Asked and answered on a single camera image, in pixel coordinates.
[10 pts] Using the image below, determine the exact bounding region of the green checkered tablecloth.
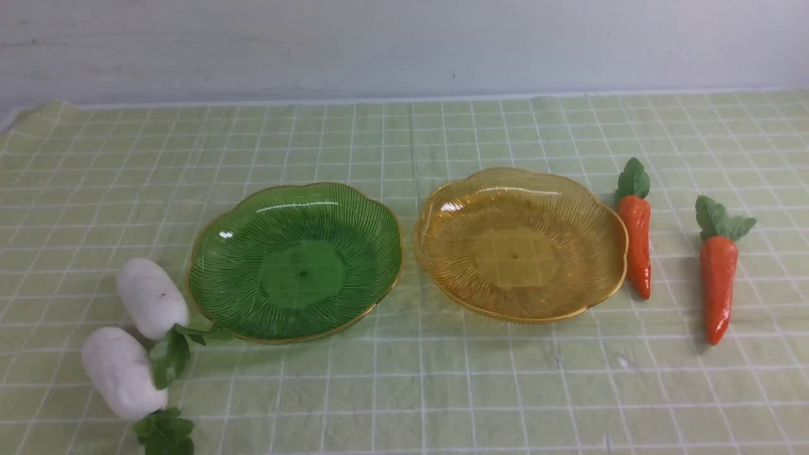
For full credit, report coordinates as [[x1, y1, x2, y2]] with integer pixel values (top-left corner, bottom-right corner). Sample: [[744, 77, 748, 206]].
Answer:
[[1, 92, 808, 454]]

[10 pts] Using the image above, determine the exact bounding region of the amber glass plate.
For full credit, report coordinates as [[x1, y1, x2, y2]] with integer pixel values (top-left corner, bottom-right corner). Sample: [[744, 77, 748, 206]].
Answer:
[[412, 167, 629, 324]]

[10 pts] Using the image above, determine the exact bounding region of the white radish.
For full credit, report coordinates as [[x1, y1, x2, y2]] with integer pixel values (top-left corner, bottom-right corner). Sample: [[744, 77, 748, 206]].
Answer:
[[116, 257, 233, 391], [81, 327, 195, 454]]

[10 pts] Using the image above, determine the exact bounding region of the green glass plate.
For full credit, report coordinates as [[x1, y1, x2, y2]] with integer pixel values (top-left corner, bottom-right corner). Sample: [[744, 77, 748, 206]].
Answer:
[[186, 182, 405, 344]]

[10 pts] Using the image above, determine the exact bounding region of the orange carrot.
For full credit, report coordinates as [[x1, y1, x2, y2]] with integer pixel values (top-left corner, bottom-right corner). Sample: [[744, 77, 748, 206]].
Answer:
[[616, 157, 651, 300], [695, 194, 757, 346]]

